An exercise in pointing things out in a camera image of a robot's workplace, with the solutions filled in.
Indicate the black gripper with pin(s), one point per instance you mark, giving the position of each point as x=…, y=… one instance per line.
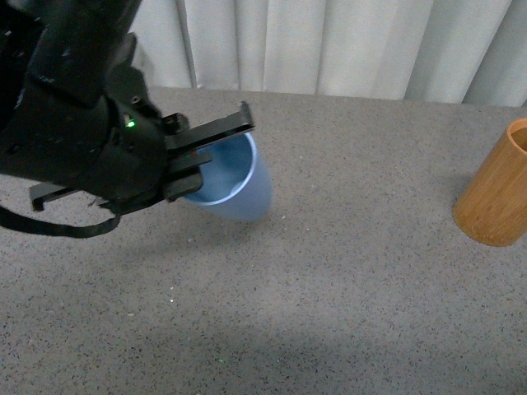
x=120, y=149

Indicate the blue plastic cup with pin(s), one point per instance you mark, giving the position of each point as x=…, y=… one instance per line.
x=236, y=182

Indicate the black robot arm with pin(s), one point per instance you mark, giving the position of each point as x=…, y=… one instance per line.
x=74, y=46

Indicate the bamboo cylindrical holder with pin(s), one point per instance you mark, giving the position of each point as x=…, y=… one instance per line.
x=492, y=209

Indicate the white pleated curtain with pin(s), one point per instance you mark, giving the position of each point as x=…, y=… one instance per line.
x=470, y=52

